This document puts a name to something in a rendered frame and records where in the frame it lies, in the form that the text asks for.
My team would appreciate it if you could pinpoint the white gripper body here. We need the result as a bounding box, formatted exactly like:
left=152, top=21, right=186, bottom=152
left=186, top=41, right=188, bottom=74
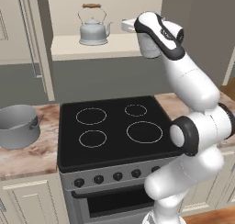
left=120, top=17, right=138, bottom=33

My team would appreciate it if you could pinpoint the grey-brown open cabinet door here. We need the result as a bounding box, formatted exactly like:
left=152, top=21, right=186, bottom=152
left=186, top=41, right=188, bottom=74
left=161, top=0, right=235, bottom=88

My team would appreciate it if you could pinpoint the black hob stove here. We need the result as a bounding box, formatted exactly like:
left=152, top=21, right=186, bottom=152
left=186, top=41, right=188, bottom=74
left=56, top=95, right=188, bottom=224

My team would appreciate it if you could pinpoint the grey metal pot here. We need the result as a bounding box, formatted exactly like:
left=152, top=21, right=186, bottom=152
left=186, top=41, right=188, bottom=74
left=0, top=104, right=45, bottom=151

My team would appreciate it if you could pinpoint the cream base cabinet door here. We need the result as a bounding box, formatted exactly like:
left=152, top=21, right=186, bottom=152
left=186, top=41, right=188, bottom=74
left=0, top=172, right=71, bottom=224
left=179, top=146, right=235, bottom=217

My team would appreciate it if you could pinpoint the oven door with dark window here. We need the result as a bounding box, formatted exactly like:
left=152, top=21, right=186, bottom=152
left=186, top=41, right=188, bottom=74
left=71, top=185, right=158, bottom=224

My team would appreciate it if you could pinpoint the open cream wall cabinet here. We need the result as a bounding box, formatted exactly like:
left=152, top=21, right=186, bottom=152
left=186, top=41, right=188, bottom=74
left=40, top=0, right=164, bottom=62

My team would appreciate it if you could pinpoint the grey kettle with wooden handle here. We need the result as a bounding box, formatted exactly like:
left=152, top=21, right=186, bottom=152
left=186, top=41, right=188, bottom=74
left=76, top=3, right=114, bottom=47

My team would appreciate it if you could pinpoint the cream cabinet door with handle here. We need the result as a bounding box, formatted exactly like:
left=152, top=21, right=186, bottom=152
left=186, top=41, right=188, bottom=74
left=17, top=0, right=56, bottom=103

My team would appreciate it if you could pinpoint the grey bar door handle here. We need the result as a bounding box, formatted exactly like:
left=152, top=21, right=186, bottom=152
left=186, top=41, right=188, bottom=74
left=17, top=0, right=43, bottom=80

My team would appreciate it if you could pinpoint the cream panelled wall cabinet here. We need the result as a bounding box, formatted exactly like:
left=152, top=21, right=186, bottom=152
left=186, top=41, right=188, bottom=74
left=0, top=0, right=33, bottom=65

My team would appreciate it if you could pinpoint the black oven door handle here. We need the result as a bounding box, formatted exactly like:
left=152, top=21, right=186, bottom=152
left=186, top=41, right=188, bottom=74
left=71, top=184, right=148, bottom=200

